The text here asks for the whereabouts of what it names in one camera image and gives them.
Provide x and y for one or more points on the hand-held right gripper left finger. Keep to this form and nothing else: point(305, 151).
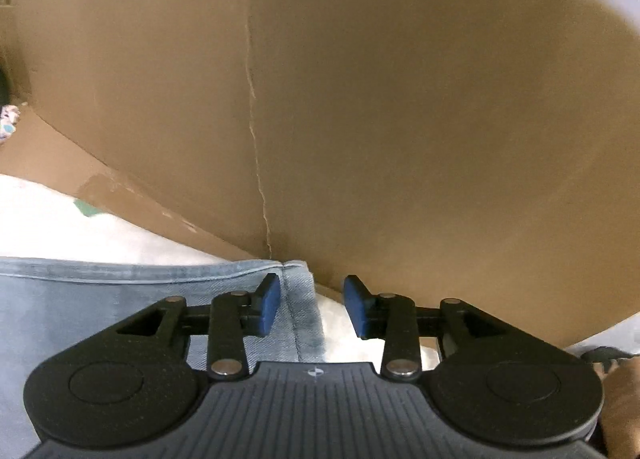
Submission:
point(270, 304)

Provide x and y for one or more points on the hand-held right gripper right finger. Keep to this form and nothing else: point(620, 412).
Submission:
point(354, 306)

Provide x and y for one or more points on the blue denim pants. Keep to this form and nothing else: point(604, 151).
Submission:
point(100, 299)

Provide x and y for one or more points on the brown cardboard sheet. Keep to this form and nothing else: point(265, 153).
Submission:
point(400, 114)

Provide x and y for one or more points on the white bear print blanket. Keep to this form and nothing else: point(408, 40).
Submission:
point(75, 224)

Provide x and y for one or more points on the brown jacket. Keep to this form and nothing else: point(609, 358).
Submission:
point(622, 409)

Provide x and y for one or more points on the multicoloured cloth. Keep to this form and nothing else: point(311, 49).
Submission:
point(7, 124)

